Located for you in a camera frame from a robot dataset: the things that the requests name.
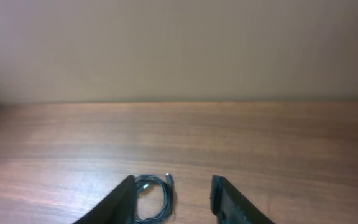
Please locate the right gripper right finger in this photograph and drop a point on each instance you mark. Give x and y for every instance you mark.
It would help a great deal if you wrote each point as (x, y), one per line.
(231, 207)

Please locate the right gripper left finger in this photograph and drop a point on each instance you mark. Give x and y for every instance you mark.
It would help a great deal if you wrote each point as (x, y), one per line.
(118, 207)

